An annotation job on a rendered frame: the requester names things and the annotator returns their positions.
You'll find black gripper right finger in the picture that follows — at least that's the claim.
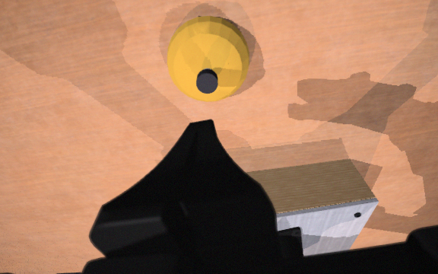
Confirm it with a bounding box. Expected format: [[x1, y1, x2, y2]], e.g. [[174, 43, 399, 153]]
[[179, 119, 284, 272]]

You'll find yellow dome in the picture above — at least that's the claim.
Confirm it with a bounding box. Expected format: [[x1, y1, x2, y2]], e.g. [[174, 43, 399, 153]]
[[167, 16, 249, 102]]

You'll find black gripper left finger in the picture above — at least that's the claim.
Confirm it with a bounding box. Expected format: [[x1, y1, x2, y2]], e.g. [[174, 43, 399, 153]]
[[89, 121, 202, 267]]

